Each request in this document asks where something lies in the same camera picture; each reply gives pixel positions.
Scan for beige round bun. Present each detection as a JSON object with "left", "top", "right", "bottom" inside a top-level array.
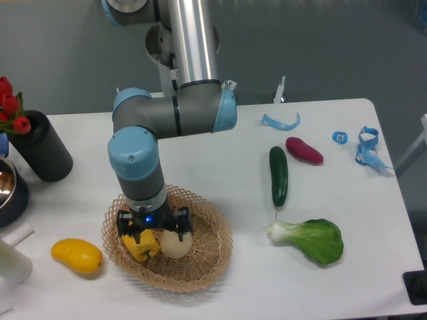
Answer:
[{"left": 159, "top": 230, "right": 193, "bottom": 259}]

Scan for purple sweet potato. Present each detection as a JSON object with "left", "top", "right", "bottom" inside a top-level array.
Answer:
[{"left": 286, "top": 137, "right": 324, "bottom": 165}]

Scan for green bok choy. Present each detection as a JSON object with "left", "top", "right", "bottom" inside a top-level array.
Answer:
[{"left": 267, "top": 219, "right": 344, "bottom": 266}]

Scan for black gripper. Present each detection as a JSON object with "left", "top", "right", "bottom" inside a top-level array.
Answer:
[{"left": 116, "top": 197, "right": 193, "bottom": 244}]

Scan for black device at table edge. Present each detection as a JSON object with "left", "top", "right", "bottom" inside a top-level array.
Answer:
[{"left": 403, "top": 270, "right": 426, "bottom": 305}]

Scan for white flat block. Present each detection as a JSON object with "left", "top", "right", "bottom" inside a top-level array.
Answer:
[{"left": 1, "top": 222, "right": 35, "bottom": 247}]

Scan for small blue tape roll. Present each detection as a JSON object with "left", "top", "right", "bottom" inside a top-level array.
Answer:
[{"left": 332, "top": 131, "right": 348, "bottom": 145}]

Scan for red artificial tulips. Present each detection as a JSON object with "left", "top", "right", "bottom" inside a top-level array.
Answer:
[{"left": 1, "top": 76, "right": 31, "bottom": 135}]

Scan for black cylindrical vase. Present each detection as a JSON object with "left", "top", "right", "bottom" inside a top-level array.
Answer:
[{"left": 7, "top": 110, "right": 73, "bottom": 182}]

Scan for dark green cucumber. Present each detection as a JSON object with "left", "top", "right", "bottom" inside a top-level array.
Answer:
[{"left": 269, "top": 146, "right": 289, "bottom": 208}]

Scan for yellow mango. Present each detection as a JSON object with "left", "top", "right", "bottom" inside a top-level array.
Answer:
[{"left": 51, "top": 238, "right": 103, "bottom": 274}]

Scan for tangled blue tape ribbon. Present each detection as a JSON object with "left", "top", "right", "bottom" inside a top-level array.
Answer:
[{"left": 355, "top": 126, "right": 392, "bottom": 169}]

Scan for yellow bell pepper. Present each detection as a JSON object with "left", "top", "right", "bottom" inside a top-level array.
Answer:
[{"left": 121, "top": 229, "right": 160, "bottom": 263}]

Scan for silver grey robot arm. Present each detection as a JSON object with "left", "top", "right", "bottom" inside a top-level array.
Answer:
[{"left": 102, "top": 1, "right": 237, "bottom": 241}]

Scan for curved blue tape strip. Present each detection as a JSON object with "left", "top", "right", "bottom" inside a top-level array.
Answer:
[{"left": 260, "top": 113, "right": 301, "bottom": 131}]

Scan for translucent white plastic cup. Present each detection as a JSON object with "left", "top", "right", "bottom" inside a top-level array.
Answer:
[{"left": 1, "top": 240, "right": 33, "bottom": 283}]

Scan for steel bowl dark exterior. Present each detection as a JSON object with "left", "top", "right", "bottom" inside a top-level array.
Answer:
[{"left": 1, "top": 157, "right": 29, "bottom": 227}]

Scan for woven wicker basket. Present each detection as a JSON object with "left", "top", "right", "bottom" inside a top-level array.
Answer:
[{"left": 101, "top": 185, "right": 233, "bottom": 293}]

